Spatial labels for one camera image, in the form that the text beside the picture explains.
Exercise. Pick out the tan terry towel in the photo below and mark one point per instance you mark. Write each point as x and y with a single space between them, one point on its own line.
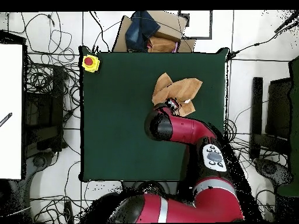
184 88

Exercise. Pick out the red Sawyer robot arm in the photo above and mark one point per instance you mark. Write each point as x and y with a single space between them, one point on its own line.
186 128

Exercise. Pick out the black flat bar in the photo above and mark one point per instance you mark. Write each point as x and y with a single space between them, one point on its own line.
257 100

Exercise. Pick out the dark green table cloth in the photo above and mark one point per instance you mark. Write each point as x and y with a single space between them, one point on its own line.
116 105

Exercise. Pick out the pink cloth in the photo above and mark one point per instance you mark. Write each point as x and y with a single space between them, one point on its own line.
176 46

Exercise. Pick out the brown folded cloth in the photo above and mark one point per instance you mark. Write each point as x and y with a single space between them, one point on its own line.
161 45

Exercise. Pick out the brown cardboard box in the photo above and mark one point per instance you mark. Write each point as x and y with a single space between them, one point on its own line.
168 25

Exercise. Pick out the blue jeans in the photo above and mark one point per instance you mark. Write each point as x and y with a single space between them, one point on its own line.
140 30

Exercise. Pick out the yellow emergency stop button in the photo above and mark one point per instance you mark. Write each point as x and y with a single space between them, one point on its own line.
93 67

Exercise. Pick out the black panel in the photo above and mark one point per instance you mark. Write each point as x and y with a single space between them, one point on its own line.
279 107

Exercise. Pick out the black round knob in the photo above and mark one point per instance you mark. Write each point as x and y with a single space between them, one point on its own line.
269 169
39 161

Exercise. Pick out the dark green fabric panel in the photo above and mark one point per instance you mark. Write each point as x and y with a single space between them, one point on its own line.
295 116

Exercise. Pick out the dark grey stand base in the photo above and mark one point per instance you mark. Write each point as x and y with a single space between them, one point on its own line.
32 172
275 172

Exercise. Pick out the black equipment rack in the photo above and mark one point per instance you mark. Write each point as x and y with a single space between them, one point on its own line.
44 112

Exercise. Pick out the black power strip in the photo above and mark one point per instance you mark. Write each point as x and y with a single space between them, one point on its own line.
68 211

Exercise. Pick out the white panel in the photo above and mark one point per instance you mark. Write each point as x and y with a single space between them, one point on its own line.
10 93

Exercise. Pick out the striped black rod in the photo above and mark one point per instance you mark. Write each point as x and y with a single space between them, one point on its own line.
6 118

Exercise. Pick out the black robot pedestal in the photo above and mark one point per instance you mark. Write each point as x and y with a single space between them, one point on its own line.
151 185

